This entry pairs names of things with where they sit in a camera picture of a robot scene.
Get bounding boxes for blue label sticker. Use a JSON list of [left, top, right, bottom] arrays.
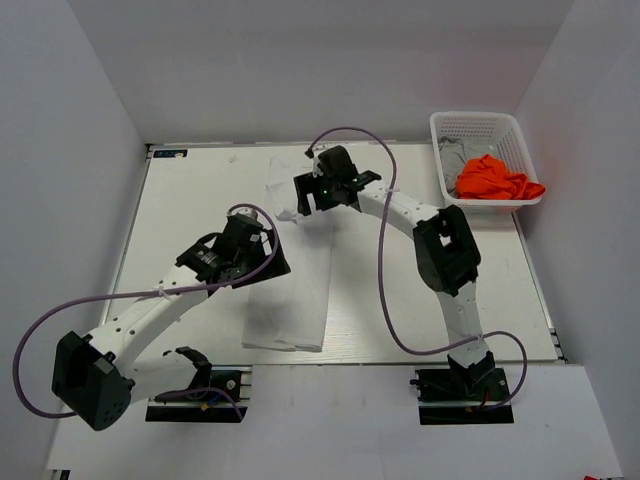
[[153, 149, 188, 158]]

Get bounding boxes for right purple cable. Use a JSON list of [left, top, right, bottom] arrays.
[[304, 126, 529, 412]]

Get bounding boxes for white plastic laundry basket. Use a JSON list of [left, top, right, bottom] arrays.
[[430, 111, 546, 213]]

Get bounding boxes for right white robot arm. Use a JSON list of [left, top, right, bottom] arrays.
[[294, 146, 495, 399]]

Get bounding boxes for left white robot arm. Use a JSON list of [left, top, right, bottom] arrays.
[[52, 204, 290, 431]]

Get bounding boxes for orange t shirt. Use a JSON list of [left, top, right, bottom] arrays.
[[456, 154, 546, 200]]

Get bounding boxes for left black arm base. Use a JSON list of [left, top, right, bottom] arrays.
[[145, 366, 252, 424]]

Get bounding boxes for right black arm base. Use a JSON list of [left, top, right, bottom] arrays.
[[409, 368, 514, 426]]

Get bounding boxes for grey t shirt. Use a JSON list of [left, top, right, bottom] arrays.
[[438, 136, 496, 196]]

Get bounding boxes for white t shirt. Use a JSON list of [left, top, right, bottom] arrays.
[[242, 157, 333, 353]]

